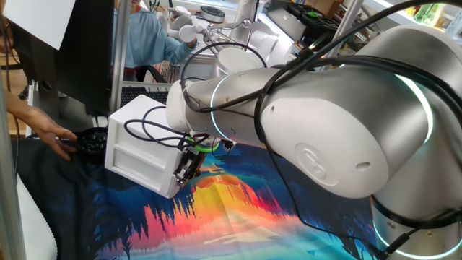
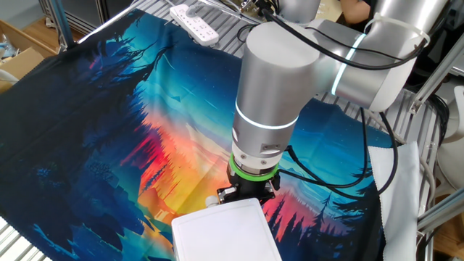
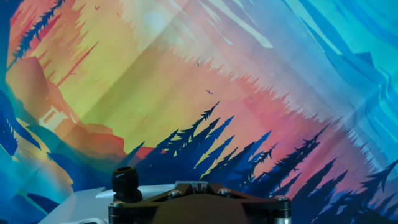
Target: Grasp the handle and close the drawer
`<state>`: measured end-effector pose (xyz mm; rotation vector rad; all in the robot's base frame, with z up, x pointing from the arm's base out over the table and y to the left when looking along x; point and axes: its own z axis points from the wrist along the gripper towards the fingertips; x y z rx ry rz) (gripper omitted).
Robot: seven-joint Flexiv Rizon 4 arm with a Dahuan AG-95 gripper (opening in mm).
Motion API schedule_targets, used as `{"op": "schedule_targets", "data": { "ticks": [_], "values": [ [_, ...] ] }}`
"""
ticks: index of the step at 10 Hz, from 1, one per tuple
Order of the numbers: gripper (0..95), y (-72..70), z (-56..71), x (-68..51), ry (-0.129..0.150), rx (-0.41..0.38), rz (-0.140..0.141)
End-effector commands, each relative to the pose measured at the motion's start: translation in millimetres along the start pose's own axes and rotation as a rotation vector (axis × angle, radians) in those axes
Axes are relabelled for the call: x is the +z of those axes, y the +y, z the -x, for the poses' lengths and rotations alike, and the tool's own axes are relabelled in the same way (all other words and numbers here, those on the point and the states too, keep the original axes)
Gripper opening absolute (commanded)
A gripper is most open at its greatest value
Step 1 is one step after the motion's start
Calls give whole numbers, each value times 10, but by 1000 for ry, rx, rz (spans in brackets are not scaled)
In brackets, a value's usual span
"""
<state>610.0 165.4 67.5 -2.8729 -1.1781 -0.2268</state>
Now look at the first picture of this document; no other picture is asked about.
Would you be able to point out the black round dish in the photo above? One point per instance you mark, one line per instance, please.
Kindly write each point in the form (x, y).
(92, 142)

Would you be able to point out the green bottle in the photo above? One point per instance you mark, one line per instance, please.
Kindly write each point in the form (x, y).
(429, 12)

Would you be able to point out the grey monitor stand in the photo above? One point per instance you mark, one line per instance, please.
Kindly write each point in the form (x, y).
(61, 112)

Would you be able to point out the black machine with green part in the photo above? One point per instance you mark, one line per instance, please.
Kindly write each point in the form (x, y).
(310, 18)

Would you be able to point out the black monitor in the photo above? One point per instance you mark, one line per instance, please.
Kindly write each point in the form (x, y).
(86, 54)

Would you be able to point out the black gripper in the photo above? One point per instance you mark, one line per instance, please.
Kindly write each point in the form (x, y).
(196, 160)

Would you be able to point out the white red printed carton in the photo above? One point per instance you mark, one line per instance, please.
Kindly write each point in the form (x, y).
(162, 70)

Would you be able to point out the bare person forearm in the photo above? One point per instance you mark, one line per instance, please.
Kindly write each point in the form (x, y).
(16, 104)

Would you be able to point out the black keyboard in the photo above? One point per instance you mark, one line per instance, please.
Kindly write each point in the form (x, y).
(144, 94)

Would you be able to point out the person in blue shirt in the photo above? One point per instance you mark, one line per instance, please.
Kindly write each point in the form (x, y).
(151, 39)

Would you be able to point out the metal shelf rack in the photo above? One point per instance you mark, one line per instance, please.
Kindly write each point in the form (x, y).
(397, 14)

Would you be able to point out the white plastic box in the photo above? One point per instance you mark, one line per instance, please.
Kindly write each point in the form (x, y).
(175, 187)

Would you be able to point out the white articulated device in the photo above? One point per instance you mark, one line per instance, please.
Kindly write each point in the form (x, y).
(187, 30)

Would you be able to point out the black chair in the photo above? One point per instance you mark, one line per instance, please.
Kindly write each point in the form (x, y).
(149, 72)

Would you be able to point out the white sheet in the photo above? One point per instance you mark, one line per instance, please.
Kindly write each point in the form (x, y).
(39, 21)

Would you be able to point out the aluminium frame post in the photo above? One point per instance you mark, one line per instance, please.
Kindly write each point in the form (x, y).
(121, 54)
(9, 202)
(343, 25)

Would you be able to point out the round grey black speaker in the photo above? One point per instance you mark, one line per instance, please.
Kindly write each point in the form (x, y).
(212, 13)

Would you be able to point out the colourful forest sunset cloth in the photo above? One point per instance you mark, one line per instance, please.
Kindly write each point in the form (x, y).
(234, 216)

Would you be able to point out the white box lid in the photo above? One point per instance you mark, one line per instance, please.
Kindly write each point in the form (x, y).
(140, 144)

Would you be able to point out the bare person hand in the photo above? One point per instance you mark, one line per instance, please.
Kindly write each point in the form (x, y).
(47, 130)

